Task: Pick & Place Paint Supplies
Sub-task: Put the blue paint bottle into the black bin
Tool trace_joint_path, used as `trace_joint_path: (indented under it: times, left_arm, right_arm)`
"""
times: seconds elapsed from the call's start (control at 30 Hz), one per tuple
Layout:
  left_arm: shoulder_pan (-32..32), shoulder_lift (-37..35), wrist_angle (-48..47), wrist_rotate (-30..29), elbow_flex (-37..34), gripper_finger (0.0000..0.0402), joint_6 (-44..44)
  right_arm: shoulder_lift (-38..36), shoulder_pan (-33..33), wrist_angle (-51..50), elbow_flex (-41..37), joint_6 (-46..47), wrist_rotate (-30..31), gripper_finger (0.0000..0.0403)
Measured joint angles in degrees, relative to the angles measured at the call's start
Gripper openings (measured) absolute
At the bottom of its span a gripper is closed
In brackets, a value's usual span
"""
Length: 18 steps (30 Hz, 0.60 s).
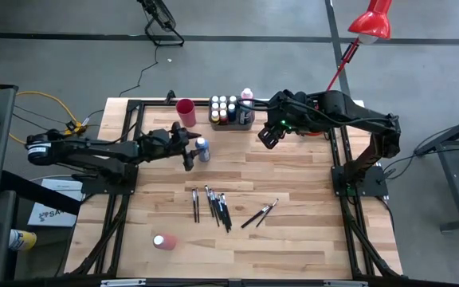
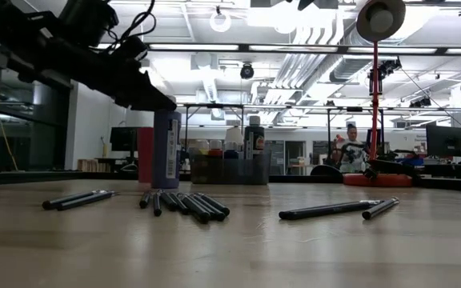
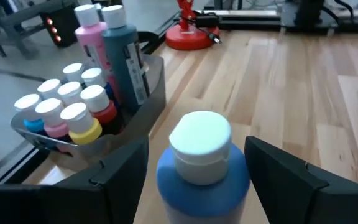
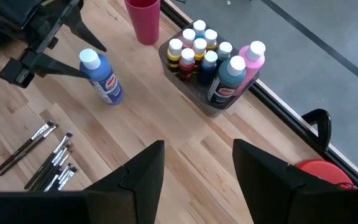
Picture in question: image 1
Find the small teal paint bottle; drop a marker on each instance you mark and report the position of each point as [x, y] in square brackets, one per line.
[214, 106]

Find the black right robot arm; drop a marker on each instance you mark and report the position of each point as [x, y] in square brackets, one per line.
[353, 113]

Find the yellow black power plug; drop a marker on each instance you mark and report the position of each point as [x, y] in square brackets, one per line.
[73, 128]

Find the small orange black-striped paint bottle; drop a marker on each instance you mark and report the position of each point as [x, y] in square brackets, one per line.
[222, 98]

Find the yellow white can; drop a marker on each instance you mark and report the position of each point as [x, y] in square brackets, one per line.
[24, 240]

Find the silver aluminium rail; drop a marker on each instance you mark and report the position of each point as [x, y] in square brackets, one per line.
[345, 283]
[124, 282]

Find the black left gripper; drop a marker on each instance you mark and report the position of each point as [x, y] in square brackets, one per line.
[178, 139]

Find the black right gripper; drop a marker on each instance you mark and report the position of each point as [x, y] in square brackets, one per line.
[283, 113]

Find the black aluminium rig frame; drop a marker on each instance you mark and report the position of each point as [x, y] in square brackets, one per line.
[134, 104]

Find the large black paint bottle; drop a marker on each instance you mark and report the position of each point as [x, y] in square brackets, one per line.
[246, 115]

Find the large blue paint bottle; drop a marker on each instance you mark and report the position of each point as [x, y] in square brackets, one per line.
[202, 151]

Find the small yellow black-striped paint bottle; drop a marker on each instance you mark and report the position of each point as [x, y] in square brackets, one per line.
[214, 116]

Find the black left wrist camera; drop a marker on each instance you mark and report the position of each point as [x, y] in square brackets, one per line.
[165, 141]

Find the red desk lamp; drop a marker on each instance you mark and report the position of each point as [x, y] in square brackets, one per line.
[369, 22]

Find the white printed paper sheet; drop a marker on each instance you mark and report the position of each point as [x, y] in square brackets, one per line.
[54, 215]

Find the black table clamp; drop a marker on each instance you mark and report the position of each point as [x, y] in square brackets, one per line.
[169, 97]

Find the red plastic cup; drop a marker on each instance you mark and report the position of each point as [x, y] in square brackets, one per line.
[187, 117]

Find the small white-capped paint bottle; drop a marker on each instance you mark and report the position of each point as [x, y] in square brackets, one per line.
[214, 99]

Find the black diagonal beam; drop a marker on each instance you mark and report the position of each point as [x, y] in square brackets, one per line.
[38, 193]

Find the grey plastic caddy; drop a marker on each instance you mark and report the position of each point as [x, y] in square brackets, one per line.
[233, 127]

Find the small red black-striped paint bottle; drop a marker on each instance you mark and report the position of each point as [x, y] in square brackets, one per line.
[223, 116]

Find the small pink black-striped paint bottle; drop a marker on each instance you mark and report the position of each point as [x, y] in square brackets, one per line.
[223, 106]

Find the large pink paint bottle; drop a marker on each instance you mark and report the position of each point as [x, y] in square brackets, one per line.
[247, 94]

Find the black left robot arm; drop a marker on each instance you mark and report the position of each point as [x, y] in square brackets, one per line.
[94, 151]

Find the large coral red paint bottle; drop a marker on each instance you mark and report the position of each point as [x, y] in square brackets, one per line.
[167, 242]

